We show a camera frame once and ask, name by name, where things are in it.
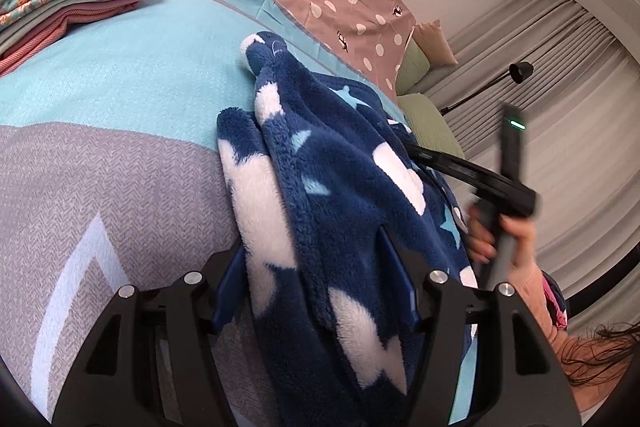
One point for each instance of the black floor lamp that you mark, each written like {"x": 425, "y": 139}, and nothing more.
{"x": 516, "y": 72}

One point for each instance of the teal grey patterned bedspread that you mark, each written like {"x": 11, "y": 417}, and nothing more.
{"x": 110, "y": 176}

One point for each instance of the green pillow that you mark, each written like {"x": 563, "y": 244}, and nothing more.
{"x": 413, "y": 68}
{"x": 429, "y": 127}

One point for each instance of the navy fleece star pajama top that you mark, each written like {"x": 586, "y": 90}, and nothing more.
{"x": 318, "y": 172}

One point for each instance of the tan pillow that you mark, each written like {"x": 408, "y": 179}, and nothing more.
{"x": 431, "y": 40}

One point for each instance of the far green pillow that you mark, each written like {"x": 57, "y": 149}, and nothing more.
{"x": 413, "y": 68}

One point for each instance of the near green pillow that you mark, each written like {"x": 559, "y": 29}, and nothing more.
{"x": 429, "y": 127}

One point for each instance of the folded pink garment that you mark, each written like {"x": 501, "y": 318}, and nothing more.
{"x": 55, "y": 27}

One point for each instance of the grey window curtain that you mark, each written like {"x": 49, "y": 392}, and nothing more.
{"x": 581, "y": 156}

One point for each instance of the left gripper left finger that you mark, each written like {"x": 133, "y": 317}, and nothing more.
{"x": 115, "y": 378}

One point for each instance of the person's right hand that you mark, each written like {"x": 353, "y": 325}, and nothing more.
{"x": 509, "y": 258}

